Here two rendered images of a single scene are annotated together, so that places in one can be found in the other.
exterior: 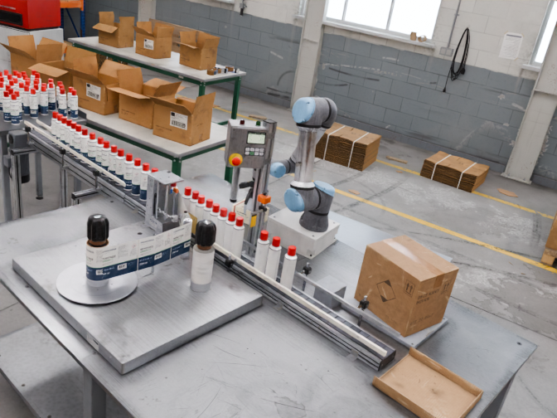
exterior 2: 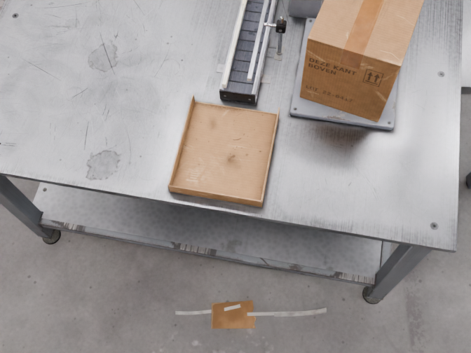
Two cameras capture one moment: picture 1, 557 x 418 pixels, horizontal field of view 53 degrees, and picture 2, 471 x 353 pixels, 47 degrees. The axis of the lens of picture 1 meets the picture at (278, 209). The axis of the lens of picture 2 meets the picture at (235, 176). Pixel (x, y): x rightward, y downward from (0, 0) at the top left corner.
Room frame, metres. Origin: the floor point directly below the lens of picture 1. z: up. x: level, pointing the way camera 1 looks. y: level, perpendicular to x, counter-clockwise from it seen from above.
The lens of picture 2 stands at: (1.29, -1.29, 2.20)
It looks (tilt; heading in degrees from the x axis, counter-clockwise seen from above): 65 degrees down; 66
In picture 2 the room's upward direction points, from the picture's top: 4 degrees counter-clockwise
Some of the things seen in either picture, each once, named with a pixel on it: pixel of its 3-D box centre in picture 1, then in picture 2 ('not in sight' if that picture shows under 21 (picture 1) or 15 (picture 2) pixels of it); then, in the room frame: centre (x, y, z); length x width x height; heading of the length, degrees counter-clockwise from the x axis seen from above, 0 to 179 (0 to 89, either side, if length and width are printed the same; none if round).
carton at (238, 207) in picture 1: (249, 212); not in sight; (2.70, 0.15, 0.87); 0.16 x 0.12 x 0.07; 62
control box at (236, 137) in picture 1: (246, 144); not in sight; (2.31, 0.18, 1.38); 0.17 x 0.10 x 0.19; 106
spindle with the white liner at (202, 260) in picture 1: (203, 255); not in sight; (1.92, 0.27, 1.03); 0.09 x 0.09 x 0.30
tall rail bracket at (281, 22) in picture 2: (359, 314); (273, 35); (1.84, -0.38, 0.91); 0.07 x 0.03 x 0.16; 141
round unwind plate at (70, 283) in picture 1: (97, 281); not in sight; (1.82, 0.66, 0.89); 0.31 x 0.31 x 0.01
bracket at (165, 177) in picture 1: (166, 177); not in sight; (2.37, 0.54, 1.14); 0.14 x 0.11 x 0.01; 51
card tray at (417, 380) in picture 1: (428, 387); (226, 148); (1.56, -0.62, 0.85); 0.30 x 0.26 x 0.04; 51
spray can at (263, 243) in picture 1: (261, 252); not in sight; (2.09, 0.04, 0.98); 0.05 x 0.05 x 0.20
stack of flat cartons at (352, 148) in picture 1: (347, 146); not in sight; (6.40, -0.70, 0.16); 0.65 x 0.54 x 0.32; 66
